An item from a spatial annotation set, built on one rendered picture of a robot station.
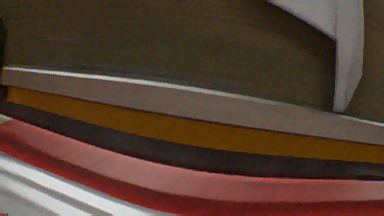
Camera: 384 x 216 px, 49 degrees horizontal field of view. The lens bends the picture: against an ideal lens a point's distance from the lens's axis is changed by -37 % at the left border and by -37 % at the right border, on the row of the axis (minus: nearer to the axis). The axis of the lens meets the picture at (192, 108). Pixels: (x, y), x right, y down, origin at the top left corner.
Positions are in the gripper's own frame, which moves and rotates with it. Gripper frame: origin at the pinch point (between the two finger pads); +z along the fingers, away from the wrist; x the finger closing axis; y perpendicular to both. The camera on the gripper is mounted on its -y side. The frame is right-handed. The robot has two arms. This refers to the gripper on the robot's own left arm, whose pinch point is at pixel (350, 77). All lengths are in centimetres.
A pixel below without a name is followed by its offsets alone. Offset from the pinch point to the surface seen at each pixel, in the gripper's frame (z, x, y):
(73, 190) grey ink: 5.0, 6.1, 9.9
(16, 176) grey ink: 5.3, 6.9, 13.0
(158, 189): 5.7, 1.0, 7.9
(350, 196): 5.6, 0.4, -1.5
